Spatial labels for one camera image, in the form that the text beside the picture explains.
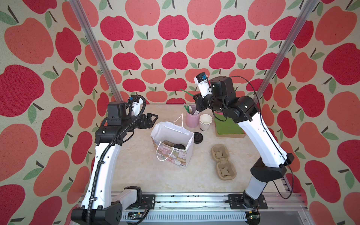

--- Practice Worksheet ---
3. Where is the green stirrer stick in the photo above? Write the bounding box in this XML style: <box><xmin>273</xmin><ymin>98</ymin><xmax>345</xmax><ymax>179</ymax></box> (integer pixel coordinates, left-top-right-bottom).
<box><xmin>181</xmin><ymin>89</ymin><xmax>194</xmax><ymax>96</ymax></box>

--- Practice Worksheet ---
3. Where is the single cardboard cup carrier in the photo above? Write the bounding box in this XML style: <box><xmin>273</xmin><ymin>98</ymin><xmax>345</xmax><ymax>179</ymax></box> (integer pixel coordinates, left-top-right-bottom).
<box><xmin>162</xmin><ymin>141</ymin><xmax>175</xmax><ymax>147</ymax></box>

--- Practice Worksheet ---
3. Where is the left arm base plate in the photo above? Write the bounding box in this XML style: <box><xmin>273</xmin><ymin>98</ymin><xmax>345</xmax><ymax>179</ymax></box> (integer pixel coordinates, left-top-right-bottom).
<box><xmin>126</xmin><ymin>194</ymin><xmax>156</xmax><ymax>210</ymax></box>

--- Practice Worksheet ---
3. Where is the green napkin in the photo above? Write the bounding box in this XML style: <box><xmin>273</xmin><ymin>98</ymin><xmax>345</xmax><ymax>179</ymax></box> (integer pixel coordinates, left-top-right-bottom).
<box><xmin>214</xmin><ymin>113</ymin><xmax>245</xmax><ymax>135</ymax></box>

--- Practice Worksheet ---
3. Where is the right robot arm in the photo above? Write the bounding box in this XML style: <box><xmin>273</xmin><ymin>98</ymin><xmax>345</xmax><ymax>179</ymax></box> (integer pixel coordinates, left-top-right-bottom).
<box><xmin>193</xmin><ymin>73</ymin><xmax>294</xmax><ymax>209</ymax></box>

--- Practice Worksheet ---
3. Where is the pink cup holder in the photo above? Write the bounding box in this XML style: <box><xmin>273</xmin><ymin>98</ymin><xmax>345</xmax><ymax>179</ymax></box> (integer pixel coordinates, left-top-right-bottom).
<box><xmin>186</xmin><ymin>106</ymin><xmax>200</xmax><ymax>128</ymax></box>

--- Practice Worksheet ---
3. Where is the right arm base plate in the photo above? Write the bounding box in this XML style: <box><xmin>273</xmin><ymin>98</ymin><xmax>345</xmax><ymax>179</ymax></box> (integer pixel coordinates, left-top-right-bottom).
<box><xmin>225</xmin><ymin>194</ymin><xmax>268</xmax><ymax>210</ymax></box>

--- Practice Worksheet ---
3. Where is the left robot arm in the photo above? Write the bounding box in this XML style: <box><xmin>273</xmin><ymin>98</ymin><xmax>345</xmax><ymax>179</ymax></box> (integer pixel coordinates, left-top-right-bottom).
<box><xmin>70</xmin><ymin>96</ymin><xmax>158</xmax><ymax>225</ymax></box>

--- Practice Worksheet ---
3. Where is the aluminium front rail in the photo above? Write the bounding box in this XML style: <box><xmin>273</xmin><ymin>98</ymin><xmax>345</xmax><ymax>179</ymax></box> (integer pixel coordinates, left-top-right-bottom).
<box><xmin>112</xmin><ymin>192</ymin><xmax>315</xmax><ymax>225</ymax></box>

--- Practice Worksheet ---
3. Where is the brown cardboard tray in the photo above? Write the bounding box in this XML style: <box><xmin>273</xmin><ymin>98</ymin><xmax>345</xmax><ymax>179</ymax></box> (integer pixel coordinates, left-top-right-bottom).
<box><xmin>215</xmin><ymin>131</ymin><xmax>246</xmax><ymax>138</ymax></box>

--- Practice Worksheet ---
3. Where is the white patterned gift bag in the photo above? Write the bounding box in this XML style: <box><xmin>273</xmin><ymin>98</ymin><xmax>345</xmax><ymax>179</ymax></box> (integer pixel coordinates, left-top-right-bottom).
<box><xmin>151</xmin><ymin>115</ymin><xmax>195</xmax><ymax>169</ymax></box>

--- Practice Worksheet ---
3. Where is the left aluminium frame post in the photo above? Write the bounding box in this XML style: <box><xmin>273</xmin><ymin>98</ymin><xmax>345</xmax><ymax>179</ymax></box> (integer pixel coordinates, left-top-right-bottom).
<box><xmin>69</xmin><ymin>0</ymin><xmax>123</xmax><ymax>101</ymax></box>

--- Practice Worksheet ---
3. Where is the stack of black lids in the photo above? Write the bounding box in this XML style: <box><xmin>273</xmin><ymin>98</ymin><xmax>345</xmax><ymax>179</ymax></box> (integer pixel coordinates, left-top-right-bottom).
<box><xmin>194</xmin><ymin>132</ymin><xmax>203</xmax><ymax>144</ymax></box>

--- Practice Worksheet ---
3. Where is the right aluminium frame post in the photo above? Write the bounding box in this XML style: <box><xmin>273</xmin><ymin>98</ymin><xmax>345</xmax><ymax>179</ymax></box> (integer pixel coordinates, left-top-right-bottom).
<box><xmin>254</xmin><ymin>0</ymin><xmax>320</xmax><ymax>103</ymax></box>

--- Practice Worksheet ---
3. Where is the aluminium frame post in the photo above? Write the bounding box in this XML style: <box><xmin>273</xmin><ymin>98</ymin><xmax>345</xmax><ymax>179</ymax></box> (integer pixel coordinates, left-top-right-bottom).
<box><xmin>254</xmin><ymin>0</ymin><xmax>320</xmax><ymax>103</ymax></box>
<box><xmin>69</xmin><ymin>0</ymin><xmax>123</xmax><ymax>101</ymax></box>

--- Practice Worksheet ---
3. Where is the stack of white paper cups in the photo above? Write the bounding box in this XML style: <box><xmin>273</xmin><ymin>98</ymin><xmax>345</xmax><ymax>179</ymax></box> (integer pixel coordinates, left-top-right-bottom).
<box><xmin>199</xmin><ymin>114</ymin><xmax>213</xmax><ymax>132</ymax></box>

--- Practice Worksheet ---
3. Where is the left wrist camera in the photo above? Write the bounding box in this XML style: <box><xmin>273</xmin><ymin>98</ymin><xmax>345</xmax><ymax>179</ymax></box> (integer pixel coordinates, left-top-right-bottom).
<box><xmin>128</xmin><ymin>95</ymin><xmax>143</xmax><ymax>116</ymax></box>

